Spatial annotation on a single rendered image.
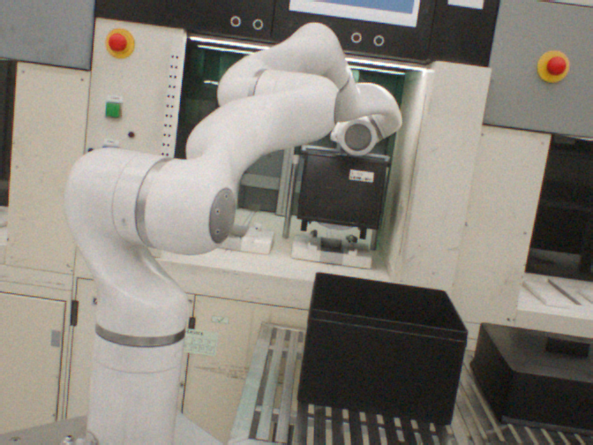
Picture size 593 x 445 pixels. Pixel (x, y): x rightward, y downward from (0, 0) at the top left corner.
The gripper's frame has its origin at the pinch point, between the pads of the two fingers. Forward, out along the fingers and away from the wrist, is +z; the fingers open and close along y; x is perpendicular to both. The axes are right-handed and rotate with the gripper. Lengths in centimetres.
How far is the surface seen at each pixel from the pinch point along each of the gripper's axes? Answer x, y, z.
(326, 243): -33.0, -0.9, 8.4
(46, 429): -46, -44, -95
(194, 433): -46, -23, -90
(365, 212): -19.4, 6.4, -12.9
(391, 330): -30, 7, -75
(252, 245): -32.7, -21.3, -10.4
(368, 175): -9.9, 5.8, -11.5
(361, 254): -31.4, 7.5, -8.8
